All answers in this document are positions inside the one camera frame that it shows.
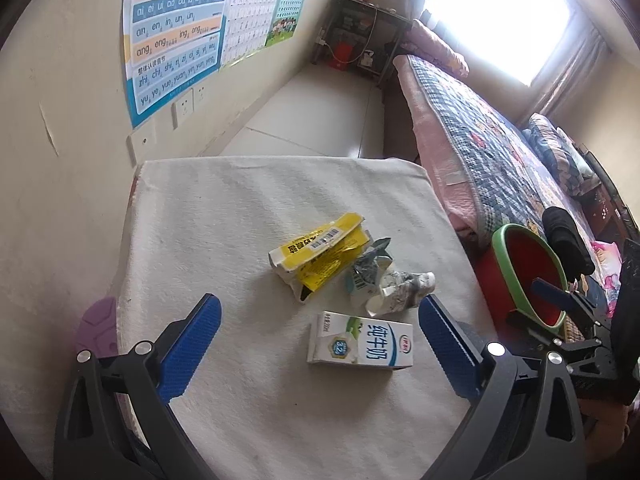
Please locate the grey white crumpled wrapper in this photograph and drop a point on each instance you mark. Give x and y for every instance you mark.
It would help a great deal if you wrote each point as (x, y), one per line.
(405, 287)

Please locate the red container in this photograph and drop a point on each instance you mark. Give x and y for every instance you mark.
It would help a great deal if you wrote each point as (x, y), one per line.
(342, 55)

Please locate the silver blue crumpled wrapper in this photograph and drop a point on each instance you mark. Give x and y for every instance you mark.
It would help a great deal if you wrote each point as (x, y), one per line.
(367, 270)

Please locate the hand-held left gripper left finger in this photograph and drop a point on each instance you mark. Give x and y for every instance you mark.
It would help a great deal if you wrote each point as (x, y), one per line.
(190, 345)

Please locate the light floral pillow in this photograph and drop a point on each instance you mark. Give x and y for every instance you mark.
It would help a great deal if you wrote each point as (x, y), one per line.
(575, 165)

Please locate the dark wooden headboard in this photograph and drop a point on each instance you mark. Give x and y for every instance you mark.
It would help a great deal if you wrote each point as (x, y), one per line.
(612, 200)

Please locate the blue wall poster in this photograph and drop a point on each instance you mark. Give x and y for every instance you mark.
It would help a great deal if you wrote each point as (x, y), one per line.
(175, 35)

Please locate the pink cartoon pillow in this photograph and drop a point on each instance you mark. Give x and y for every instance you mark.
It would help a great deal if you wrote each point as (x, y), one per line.
(607, 262)

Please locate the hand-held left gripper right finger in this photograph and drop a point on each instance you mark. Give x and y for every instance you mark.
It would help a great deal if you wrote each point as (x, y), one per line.
(450, 345)

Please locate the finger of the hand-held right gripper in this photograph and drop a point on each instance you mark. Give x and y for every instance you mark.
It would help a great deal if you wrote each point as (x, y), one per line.
(535, 327)
(552, 291)

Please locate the yellow box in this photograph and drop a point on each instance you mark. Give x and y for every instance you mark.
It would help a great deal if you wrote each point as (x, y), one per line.
(320, 247)

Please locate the white milk carton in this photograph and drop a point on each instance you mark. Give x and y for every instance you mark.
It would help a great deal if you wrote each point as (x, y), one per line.
(360, 342)

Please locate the person's right hand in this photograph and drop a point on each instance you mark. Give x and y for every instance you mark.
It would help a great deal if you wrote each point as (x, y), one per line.
(607, 422)

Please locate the pink folded blanket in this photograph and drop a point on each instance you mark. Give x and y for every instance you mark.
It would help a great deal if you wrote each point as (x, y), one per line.
(435, 47)

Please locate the blue floral pillow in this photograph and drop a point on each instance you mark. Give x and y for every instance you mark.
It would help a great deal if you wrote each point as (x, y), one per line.
(542, 140)

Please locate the bed with patchwork quilt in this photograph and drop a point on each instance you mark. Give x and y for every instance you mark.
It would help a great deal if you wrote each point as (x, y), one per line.
(490, 135)

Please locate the black cloth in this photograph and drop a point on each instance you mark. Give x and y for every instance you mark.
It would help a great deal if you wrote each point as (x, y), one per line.
(567, 240)

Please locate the green wall poster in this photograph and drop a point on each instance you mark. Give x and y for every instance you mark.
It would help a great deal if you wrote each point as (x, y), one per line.
(290, 0)

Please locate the dark metal shelf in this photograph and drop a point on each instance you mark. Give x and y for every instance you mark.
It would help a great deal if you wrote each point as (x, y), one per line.
(367, 15)

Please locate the pink bed sheet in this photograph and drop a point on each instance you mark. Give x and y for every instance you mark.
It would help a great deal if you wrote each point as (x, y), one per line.
(430, 145)

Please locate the white cloth covered table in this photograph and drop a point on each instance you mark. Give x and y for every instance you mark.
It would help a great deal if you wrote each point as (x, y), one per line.
(225, 220)

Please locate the red bucket with green rim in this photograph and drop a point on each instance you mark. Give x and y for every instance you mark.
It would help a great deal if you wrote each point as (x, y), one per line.
(530, 270)

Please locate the purple plastic stool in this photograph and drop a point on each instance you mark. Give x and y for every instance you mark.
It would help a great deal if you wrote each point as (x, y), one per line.
(97, 322)

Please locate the white wall socket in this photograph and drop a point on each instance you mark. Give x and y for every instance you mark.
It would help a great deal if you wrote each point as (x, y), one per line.
(182, 111)
(200, 94)
(141, 145)

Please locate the grey curtain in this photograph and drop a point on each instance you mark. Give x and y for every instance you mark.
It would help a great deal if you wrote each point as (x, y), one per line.
(570, 75)

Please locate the bright window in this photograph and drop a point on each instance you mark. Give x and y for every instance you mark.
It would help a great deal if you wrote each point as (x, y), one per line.
(495, 15)

